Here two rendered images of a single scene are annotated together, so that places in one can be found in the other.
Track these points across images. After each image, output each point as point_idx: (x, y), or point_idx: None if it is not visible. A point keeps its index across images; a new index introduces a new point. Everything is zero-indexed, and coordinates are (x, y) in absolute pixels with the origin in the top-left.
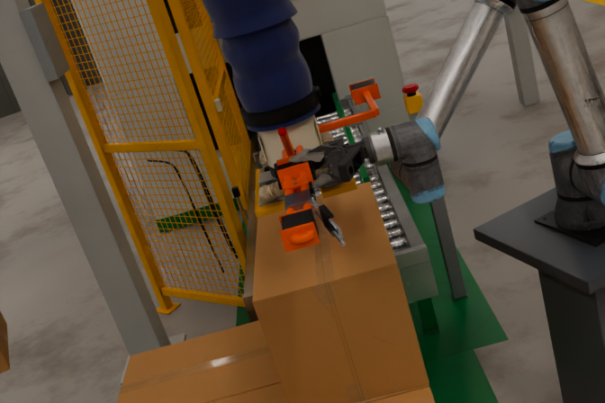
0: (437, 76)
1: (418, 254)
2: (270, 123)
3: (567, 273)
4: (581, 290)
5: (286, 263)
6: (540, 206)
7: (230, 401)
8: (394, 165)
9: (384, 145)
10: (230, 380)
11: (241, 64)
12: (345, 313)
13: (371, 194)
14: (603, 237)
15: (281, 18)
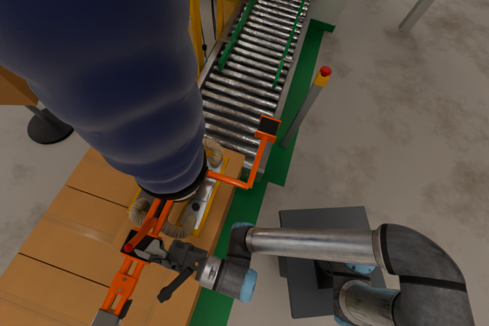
0: (293, 238)
1: (257, 172)
2: (145, 192)
3: (291, 300)
4: (290, 309)
5: None
6: (321, 220)
7: (121, 211)
8: (230, 241)
9: (207, 287)
10: (130, 193)
11: None
12: None
13: (236, 175)
14: (326, 287)
15: (164, 171)
